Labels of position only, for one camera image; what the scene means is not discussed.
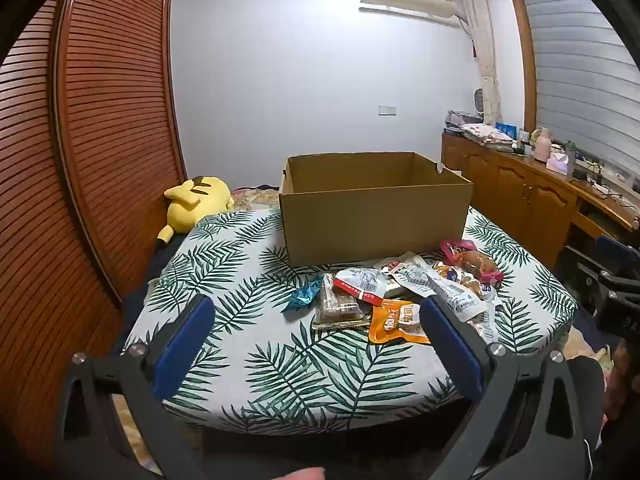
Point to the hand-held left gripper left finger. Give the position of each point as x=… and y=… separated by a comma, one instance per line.
x=182, y=347

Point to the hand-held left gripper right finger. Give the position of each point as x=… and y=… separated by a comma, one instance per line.
x=450, y=350

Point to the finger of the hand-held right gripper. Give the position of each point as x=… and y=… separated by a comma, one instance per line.
x=580, y=272
x=611, y=247

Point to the long white snack packet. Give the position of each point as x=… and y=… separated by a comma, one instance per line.
x=452, y=295

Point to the orange and blue snack packet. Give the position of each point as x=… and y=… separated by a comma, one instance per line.
x=457, y=275

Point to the pink bread packet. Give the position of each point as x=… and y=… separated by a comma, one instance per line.
x=475, y=262

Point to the small white snack packet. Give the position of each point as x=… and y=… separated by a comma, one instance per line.
x=400, y=264

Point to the white red-label snack packet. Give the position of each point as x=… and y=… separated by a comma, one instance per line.
x=361, y=282

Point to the clear brown snack bar packet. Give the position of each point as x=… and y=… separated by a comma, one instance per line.
x=340, y=310

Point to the blue candy wrapper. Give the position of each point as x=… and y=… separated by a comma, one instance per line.
x=302, y=297

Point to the cardboard box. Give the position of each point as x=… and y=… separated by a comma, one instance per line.
x=375, y=220

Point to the person's left hand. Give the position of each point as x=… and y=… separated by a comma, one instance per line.
x=302, y=475

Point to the wooden cabinet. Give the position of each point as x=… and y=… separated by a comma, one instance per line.
x=520, y=200

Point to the leaf-print tablecloth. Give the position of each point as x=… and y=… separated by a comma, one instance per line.
x=280, y=360

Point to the pink tissue box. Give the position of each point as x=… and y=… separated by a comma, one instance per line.
x=557, y=165

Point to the pink thermos bottle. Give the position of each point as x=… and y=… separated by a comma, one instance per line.
x=542, y=146

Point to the yellow plush toy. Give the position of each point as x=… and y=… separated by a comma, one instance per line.
x=197, y=200

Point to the floral bed sheet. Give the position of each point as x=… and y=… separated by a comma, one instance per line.
x=252, y=199

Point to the folded patterned cloth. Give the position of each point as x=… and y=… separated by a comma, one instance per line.
x=487, y=135

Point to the grey window blind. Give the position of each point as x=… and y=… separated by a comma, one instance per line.
x=580, y=75

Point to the small white fan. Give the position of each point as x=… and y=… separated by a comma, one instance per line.
x=480, y=102

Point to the wooden slatted wardrobe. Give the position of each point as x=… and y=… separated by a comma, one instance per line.
x=75, y=160

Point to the white curtain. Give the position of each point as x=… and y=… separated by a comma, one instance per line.
x=482, y=45

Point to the white wall socket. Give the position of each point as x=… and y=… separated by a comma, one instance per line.
x=387, y=109

